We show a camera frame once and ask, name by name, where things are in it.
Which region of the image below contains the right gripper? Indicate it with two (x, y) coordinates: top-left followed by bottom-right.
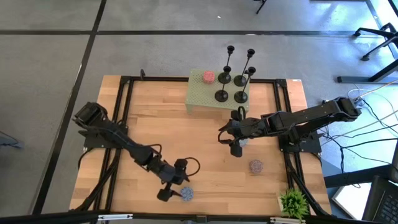
(218, 107), (265, 158)

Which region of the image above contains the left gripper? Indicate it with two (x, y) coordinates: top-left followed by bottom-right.
(154, 157), (190, 202)

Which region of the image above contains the black metal candlestick holder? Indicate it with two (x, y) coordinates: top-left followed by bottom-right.
(217, 45), (235, 85)
(214, 65), (232, 103)
(233, 66), (257, 104)
(233, 49), (256, 88)

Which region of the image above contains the green perforated metal shelf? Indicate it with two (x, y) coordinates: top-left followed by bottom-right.
(185, 68), (251, 121)

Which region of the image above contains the green plant in white pot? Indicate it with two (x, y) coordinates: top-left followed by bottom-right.
(278, 188), (310, 220)

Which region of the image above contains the black chair leg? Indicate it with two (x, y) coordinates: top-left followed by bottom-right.
(253, 0), (268, 15)

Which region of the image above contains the black desk foot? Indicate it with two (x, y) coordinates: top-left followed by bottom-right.
(337, 58), (398, 84)

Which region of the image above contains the black laptop stand bar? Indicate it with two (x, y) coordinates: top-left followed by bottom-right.
(323, 164), (392, 188)

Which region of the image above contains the black gantry beam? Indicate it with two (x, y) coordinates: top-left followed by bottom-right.
(0, 210), (398, 224)

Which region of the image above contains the white flat panel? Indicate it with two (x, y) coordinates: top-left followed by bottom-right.
(331, 183), (373, 220)

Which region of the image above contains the black office chair base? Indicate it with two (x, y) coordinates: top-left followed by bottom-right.
(353, 22), (398, 62)

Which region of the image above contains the black laptop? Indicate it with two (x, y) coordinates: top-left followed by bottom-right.
(362, 175), (398, 224)

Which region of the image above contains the silver metal bracket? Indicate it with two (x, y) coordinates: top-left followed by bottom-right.
(269, 217), (306, 224)
(98, 213), (134, 222)

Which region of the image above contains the black cable bundle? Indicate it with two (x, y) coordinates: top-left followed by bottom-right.
(74, 147), (122, 212)
(285, 152), (331, 216)

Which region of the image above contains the black aluminium table frame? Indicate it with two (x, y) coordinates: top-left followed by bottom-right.
(74, 68), (332, 218)

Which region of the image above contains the tan floor cable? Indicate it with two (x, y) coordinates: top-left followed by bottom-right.
(353, 110), (398, 132)

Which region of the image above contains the black floor cable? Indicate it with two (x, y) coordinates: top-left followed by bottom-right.
(340, 136), (398, 149)

